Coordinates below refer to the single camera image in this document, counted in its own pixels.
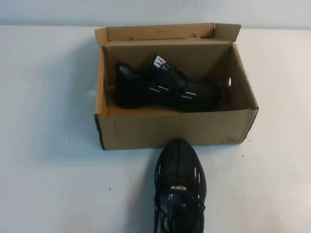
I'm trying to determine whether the black mesh sneaker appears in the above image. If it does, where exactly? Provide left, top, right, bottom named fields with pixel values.
left=152, top=138, right=208, bottom=233
left=113, top=52, right=224, bottom=113

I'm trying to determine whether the brown cardboard shoe box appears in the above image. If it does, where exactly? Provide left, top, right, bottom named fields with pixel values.
left=93, top=22, right=259, bottom=151

